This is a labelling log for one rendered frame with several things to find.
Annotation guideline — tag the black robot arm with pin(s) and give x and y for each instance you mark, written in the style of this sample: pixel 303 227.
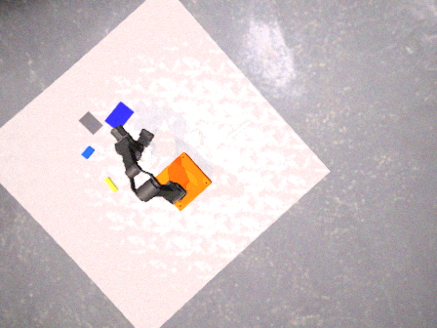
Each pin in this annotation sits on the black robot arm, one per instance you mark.
pixel 129 149

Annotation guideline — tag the small blue flat block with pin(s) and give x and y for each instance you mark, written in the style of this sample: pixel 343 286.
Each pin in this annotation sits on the small blue flat block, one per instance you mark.
pixel 88 152

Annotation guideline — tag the blue flat rectangular block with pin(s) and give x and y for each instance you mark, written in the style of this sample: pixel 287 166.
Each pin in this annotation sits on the blue flat rectangular block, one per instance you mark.
pixel 119 116

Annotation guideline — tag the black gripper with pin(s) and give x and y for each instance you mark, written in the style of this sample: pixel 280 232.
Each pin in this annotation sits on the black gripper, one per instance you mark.
pixel 144 141

